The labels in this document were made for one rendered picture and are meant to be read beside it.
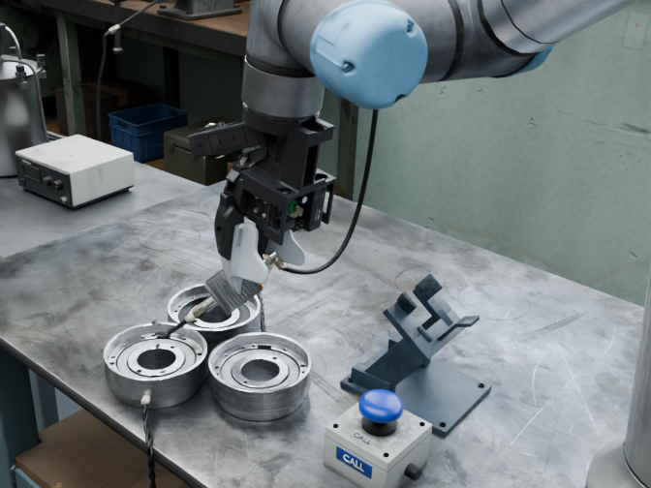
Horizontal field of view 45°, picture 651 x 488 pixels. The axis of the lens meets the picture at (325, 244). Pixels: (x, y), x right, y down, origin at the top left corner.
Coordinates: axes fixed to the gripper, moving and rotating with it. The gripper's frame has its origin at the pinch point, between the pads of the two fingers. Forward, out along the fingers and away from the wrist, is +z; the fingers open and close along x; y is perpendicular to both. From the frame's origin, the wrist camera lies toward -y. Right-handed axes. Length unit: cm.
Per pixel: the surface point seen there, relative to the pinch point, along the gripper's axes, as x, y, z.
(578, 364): 24.3, 29.9, 6.1
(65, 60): 102, -194, 57
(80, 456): -8.6, -19.1, 37.6
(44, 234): 12, -61, 30
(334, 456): -8.2, 20.7, 5.2
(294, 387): -5.0, 12.7, 4.5
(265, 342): -0.8, 4.6, 6.2
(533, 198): 155, -31, 55
